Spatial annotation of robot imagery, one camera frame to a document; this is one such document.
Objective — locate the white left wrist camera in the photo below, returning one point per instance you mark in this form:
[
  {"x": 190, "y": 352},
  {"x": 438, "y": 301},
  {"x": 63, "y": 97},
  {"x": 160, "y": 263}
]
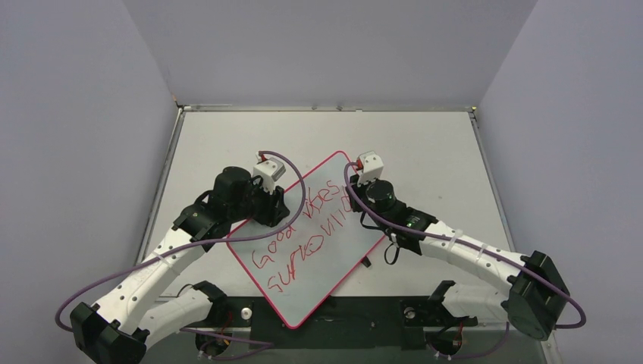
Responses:
[{"x": 268, "y": 171}]

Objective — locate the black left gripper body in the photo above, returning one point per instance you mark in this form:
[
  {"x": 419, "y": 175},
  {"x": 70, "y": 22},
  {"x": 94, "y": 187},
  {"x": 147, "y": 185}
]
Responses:
[{"x": 263, "y": 205}]

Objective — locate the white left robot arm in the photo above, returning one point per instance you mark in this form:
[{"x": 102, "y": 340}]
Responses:
[{"x": 122, "y": 325}]

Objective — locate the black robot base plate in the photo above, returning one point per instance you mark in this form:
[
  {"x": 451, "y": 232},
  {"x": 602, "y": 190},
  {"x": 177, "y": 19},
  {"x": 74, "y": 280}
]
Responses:
[{"x": 343, "y": 323}]

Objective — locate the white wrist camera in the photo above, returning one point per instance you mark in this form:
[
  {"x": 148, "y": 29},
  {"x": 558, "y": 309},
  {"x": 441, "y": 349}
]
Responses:
[
  {"x": 369, "y": 168},
  {"x": 268, "y": 171}
]

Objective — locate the aluminium table edge frame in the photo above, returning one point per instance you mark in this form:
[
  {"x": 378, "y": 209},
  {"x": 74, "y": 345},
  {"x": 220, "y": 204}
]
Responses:
[{"x": 433, "y": 159}]

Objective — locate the black whiteboard clip right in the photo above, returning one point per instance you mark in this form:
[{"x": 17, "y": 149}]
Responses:
[{"x": 366, "y": 262}]

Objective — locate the pink-framed whiteboard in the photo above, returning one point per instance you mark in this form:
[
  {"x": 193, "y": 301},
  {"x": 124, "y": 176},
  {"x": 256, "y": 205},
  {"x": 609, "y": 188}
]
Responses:
[{"x": 296, "y": 269}]

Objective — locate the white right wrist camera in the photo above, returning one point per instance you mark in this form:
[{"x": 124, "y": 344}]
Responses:
[{"x": 369, "y": 168}]

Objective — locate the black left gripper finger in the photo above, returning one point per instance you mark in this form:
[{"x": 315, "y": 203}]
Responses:
[
  {"x": 272, "y": 220},
  {"x": 278, "y": 203}
]

